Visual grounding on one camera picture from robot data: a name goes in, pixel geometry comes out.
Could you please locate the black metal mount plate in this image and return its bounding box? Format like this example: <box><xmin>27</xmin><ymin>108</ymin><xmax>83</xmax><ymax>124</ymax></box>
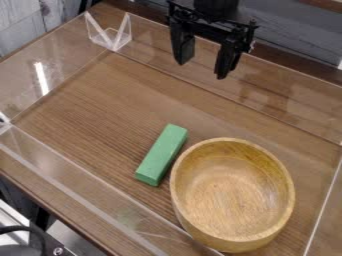
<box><xmin>29</xmin><ymin>223</ymin><xmax>77</xmax><ymax>256</ymax></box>

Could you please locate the clear acrylic corner bracket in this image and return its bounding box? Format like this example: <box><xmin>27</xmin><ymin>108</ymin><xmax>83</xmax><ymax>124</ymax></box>
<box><xmin>85</xmin><ymin>12</ymin><xmax>133</xmax><ymax>52</ymax></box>

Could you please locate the green rectangular block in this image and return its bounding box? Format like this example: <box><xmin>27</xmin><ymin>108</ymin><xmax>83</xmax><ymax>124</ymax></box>
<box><xmin>136</xmin><ymin>124</ymin><xmax>188</xmax><ymax>187</ymax></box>

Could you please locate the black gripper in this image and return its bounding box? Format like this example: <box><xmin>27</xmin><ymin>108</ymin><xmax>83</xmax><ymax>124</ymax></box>
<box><xmin>168</xmin><ymin>0</ymin><xmax>258</xmax><ymax>80</ymax></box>

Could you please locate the brown wooden bowl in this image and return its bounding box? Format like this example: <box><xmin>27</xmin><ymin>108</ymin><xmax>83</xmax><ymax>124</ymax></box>
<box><xmin>170</xmin><ymin>137</ymin><xmax>296</xmax><ymax>253</ymax></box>

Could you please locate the clear acrylic tray wall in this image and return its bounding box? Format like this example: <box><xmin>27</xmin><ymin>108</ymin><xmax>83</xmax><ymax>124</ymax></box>
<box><xmin>0</xmin><ymin>113</ymin><xmax>224</xmax><ymax>256</ymax></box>

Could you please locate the black cable lower left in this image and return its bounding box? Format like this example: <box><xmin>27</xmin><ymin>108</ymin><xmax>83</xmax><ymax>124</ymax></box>
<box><xmin>0</xmin><ymin>225</ymin><xmax>50</xmax><ymax>256</ymax></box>

